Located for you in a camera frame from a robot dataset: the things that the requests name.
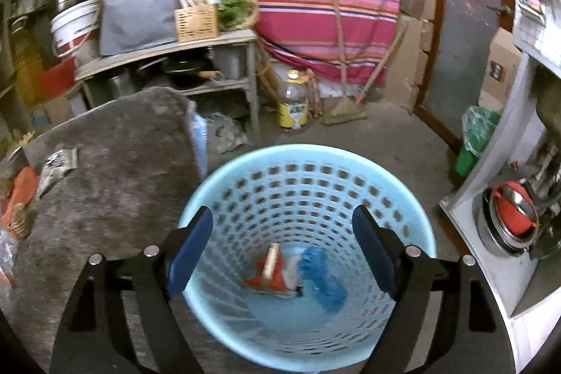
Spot light blue plastic basket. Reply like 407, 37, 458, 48
180, 144, 437, 372

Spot broom with wooden handle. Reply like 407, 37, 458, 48
322, 0, 409, 125

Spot clear plastic wrapper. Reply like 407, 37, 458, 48
0, 230, 19, 288

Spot grey cloth cover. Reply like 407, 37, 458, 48
99, 0, 180, 56

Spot red lidded steel pot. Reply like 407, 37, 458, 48
476, 181, 540, 257

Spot red white snack packet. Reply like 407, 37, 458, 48
243, 243, 303, 299

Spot cardboard box by door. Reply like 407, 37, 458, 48
478, 27, 522, 113

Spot orange plastic bag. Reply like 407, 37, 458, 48
1, 166, 39, 229

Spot blue plastic bag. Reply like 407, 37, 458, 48
298, 246, 348, 313

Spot wooden framed door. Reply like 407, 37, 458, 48
414, 0, 514, 151

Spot floral tablecloth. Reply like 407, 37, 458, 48
187, 100, 207, 178

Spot brown crumpled paper cup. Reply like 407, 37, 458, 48
8, 203, 31, 240

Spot white plastic bucket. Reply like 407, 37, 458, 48
50, 0, 102, 59

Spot woven utensil holder box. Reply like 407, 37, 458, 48
174, 0, 219, 42

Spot red plastic basin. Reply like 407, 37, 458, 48
38, 58, 76, 98

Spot black pan with handle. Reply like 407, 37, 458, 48
163, 60, 225, 90

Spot grey low shelf table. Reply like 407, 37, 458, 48
75, 29, 261, 143

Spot green plastic bag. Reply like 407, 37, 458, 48
454, 106, 501, 177

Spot black white snack wrapper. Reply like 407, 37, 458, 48
37, 147, 78, 198

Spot green leafy vegetables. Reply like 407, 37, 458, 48
217, 0, 259, 32

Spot yellow label oil bottle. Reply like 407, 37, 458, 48
278, 69, 309, 130

